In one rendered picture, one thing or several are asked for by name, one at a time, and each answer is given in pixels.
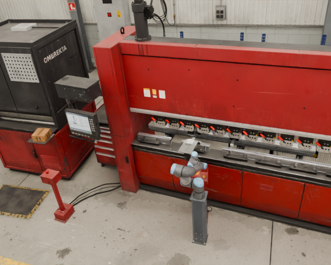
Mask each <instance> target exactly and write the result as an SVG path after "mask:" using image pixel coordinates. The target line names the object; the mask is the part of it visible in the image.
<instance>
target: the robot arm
mask: <svg viewBox="0 0 331 265"><path fill-rule="evenodd" d="M207 166H208V165H207V163H204V162H200V161H198V153H197V152H196V151H193V152H192V153H191V157H190V160H189V162H188V165H187V166H183V165H178V164H173V165H172V167H171V170H170V173H171V174H173V175H175V176H176V177H179V178H180V184H181V185H182V186H185V187H189V188H192V189H194V191H193V194H192V196H193V198H194V199H196V200H202V199H204V198H205V191H204V182H203V180H202V179H201V178H198V177H197V178H191V177H192V176H194V175H195V174H196V173H197V172H198V171H200V170H202V169H204V170H206V169H207Z"/></svg>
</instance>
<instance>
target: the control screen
mask: <svg viewBox="0 0 331 265"><path fill-rule="evenodd" d="M66 115H67V118H68V122H69V125H70V128H71V129H74V130H78V131H83V132H86V133H90V134H91V130H90V126H89V121H88V117H87V116H84V115H79V114H74V113H69V112H66ZM73 125H75V127H74V126H73Z"/></svg>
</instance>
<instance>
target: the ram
mask: <svg viewBox="0 0 331 265"><path fill-rule="evenodd" d="M121 56H122V62H123V69H124V73H125V80H126V86H127V93H128V99H129V106H130V108H137V109H144V110H152V111H159V112H164V113H171V114H178V115H186V116H193V117H201V118H208V119H215V120H222V121H230V122H234V123H242V124H249V125H257V126H264V127H271V128H278V129H286V130H293V131H301V132H305V133H312V134H320V135H327V136H331V69H320V68H306V67H297V66H296V67H293V66H279V65H265V64H251V63H237V62H223V61H216V60H201V59H188V58H174V57H160V56H146V55H132V54H122V55H121ZM144 88H147V89H150V97H146V96H144V90H143V89H144ZM153 89H156V94H153V93H152V90H153ZM159 90H165V99H164V98H159ZM153 95H156V96H157V97H156V98H154V97H153ZM130 111H132V112H137V113H144V114H151V115H158V116H165V117H172V118H179V119H186V120H194V121H200V122H205V123H212V124H219V125H226V126H233V127H241V128H247V129H255V130H262V131H269V132H273V133H280V134H288V135H294V136H302V137H309V138H316V139H323V140H330V141H331V138H324V137H317V136H310V135H302V134H295V133H291V132H283V131H276V130H269V129H262V128H255V127H248V126H240V125H233V124H226V123H219V122H214V121H207V120H199V119H193V118H185V117H178V116H171V115H164V114H156V113H149V112H145V111H137V110H130Z"/></svg>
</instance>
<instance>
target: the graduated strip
mask: <svg viewBox="0 0 331 265"><path fill-rule="evenodd" d="M130 110H137V111H145V112H149V113H156V114H164V115H171V116H178V117H185V118H193V119H199V120H207V121H214V122H219V123H226V124H233V125H240V126H248V127H255V128H262V129H269V130H276V131H283V132H288V133H295V134H302V135H310V136H317V137H324V138H331V136H327V135H320V134H312V133H308V132H301V131H293V130H286V129H278V128H271V127H264V126H257V125H249V124H242V123H234V122H230V121H222V120H215V119H208V118H201V117H193V116H186V115H178V114H171V113H164V112H159V111H152V110H144V109H137V108H130Z"/></svg>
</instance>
